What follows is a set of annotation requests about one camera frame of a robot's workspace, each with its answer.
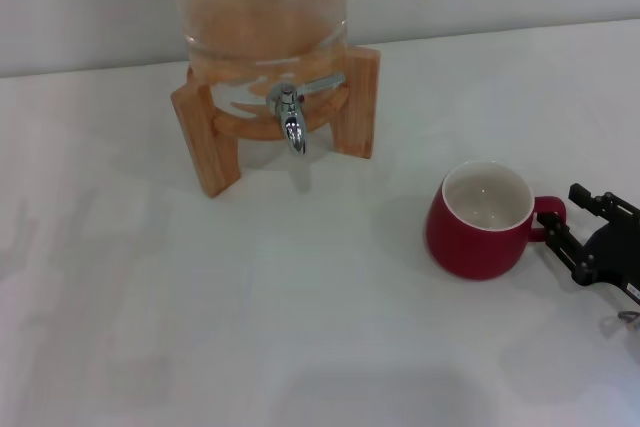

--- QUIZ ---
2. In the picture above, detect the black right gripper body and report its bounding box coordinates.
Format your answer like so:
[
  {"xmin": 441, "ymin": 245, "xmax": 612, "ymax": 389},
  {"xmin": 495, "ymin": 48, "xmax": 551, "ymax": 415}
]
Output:
[{"xmin": 585, "ymin": 221, "xmax": 640, "ymax": 306}]

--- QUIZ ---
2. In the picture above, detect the red cup with white inside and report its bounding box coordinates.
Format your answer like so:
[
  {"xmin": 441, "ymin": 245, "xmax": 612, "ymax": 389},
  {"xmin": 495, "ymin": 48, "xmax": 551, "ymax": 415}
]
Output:
[{"xmin": 425, "ymin": 160, "xmax": 569, "ymax": 282}]

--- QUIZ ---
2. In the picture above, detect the chrome faucet with lever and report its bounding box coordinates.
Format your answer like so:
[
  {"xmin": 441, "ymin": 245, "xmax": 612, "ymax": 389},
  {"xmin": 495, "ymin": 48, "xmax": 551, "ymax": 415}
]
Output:
[{"xmin": 267, "ymin": 72, "xmax": 347, "ymax": 157}]

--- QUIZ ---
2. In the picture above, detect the wooden dispenser stand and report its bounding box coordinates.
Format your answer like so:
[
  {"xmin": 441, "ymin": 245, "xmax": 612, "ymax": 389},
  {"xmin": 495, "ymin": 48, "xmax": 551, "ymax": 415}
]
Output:
[{"xmin": 169, "ymin": 45, "xmax": 381, "ymax": 198}]

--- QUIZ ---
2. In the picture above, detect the clear glass drink dispenser jar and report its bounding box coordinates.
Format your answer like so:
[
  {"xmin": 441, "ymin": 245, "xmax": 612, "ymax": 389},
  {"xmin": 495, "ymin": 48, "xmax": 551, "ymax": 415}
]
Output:
[{"xmin": 164, "ymin": 0, "xmax": 350, "ymax": 141}]

